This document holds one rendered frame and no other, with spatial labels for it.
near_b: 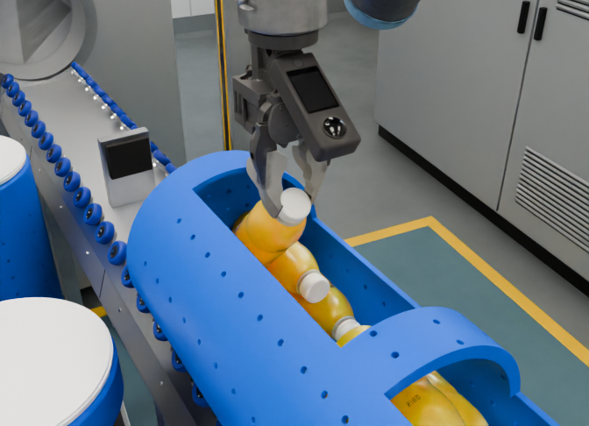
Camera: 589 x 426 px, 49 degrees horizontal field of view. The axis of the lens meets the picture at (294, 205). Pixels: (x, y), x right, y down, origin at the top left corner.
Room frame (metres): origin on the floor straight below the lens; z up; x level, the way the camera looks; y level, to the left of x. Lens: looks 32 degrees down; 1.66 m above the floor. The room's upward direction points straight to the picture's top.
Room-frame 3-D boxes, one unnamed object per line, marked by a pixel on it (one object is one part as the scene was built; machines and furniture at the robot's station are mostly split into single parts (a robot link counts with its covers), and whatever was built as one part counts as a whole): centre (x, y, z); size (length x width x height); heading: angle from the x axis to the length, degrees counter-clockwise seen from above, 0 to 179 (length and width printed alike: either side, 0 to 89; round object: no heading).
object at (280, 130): (0.66, 0.02, 1.40); 0.09 x 0.08 x 0.12; 32
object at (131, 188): (1.18, 0.34, 1.00); 0.10 x 0.04 x 0.15; 121
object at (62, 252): (1.74, 0.77, 0.31); 0.06 x 0.06 x 0.63; 31
